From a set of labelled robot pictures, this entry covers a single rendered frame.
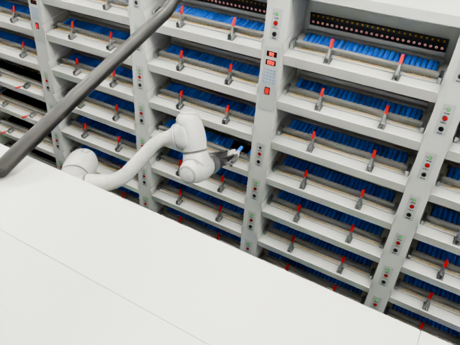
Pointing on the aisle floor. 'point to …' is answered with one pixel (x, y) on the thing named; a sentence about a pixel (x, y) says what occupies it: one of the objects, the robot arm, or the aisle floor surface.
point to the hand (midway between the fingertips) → (233, 154)
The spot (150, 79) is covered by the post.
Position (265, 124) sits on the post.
